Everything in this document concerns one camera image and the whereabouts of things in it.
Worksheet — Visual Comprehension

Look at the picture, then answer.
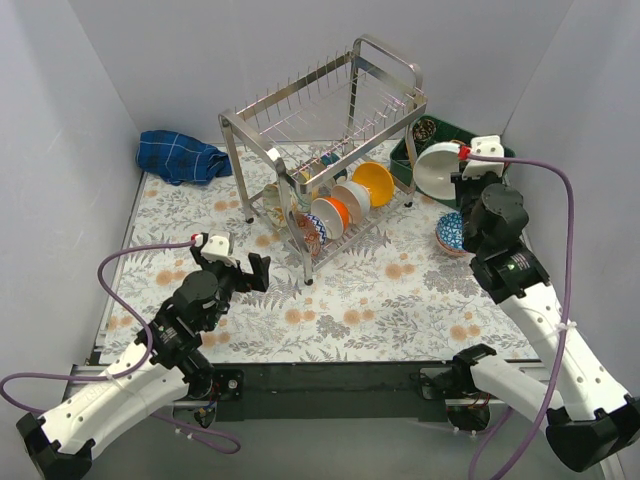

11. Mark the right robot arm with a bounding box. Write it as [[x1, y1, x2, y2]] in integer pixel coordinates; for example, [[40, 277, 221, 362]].
[[451, 172, 639, 472]]

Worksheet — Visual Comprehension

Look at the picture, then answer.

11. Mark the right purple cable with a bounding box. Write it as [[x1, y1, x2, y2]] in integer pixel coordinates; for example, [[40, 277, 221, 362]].
[[467, 153, 576, 480]]

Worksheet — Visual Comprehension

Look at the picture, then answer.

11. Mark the dark teal bowl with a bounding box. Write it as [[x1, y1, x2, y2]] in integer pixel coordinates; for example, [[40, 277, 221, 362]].
[[321, 152, 348, 183]]

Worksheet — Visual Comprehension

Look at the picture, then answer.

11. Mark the orange and white bowl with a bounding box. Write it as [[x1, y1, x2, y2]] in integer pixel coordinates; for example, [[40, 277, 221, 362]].
[[311, 197, 349, 240]]

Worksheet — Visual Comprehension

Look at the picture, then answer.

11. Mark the floral table mat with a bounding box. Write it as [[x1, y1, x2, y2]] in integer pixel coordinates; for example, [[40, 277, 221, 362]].
[[97, 139, 560, 365]]

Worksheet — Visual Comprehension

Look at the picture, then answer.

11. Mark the purple cable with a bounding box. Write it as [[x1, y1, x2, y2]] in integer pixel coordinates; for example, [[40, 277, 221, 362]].
[[467, 153, 576, 480], [0, 237, 242, 455]]

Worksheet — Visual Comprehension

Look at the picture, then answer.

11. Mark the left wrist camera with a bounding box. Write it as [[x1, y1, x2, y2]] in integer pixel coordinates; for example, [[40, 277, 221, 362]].
[[194, 230, 236, 266]]

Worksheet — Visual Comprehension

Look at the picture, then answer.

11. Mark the plain white ribbed bowl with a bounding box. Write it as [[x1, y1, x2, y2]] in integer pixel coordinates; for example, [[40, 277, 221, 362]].
[[413, 142, 461, 201]]

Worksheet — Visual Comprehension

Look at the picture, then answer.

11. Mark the red patterned bowl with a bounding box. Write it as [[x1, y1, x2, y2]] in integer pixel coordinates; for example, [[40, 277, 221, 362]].
[[295, 213, 321, 257]]

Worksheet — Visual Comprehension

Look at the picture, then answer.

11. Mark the cream floral bowl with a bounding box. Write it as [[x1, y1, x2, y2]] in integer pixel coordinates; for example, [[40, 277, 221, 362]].
[[262, 181, 319, 228]]

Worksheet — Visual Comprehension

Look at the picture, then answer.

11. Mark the steel two-tier dish rack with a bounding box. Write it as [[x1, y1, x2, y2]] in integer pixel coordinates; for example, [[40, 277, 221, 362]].
[[219, 34, 427, 285]]

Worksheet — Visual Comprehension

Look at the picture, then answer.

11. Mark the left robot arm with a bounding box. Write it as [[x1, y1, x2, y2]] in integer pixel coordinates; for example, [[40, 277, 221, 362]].
[[16, 238, 271, 479]]

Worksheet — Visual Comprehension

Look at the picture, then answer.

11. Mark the blue zigzag patterned bowl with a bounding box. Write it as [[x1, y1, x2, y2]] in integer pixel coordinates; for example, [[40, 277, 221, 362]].
[[299, 213, 327, 246]]

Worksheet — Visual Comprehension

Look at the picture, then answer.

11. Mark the white grey-rimmed bowl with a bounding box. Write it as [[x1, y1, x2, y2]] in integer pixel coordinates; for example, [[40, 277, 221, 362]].
[[331, 180, 371, 224]]

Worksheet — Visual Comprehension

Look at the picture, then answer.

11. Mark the aluminium frame rail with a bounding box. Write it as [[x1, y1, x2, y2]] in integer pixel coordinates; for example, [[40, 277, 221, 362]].
[[42, 363, 626, 480]]

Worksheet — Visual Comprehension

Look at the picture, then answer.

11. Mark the rolled dark floral sock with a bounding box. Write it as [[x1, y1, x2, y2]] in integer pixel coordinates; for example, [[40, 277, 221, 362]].
[[412, 118, 437, 144]]

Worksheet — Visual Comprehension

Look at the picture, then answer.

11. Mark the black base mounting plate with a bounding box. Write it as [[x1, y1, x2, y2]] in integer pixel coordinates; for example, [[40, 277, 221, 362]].
[[172, 360, 494, 431]]

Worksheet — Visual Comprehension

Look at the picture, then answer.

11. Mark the yellow bowl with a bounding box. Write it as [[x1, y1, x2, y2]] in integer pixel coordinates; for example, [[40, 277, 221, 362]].
[[352, 162, 395, 208]]

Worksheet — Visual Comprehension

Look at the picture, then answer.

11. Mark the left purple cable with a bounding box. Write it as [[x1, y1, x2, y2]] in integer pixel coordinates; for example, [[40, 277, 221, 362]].
[[0, 237, 242, 455]]

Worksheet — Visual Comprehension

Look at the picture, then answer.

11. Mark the white bowl red diamond pattern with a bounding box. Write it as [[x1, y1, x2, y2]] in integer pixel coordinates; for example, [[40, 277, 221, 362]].
[[435, 212, 468, 256]]

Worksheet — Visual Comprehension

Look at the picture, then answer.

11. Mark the blue plaid cloth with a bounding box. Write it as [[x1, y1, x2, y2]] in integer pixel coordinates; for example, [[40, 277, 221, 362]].
[[135, 130, 232, 186]]

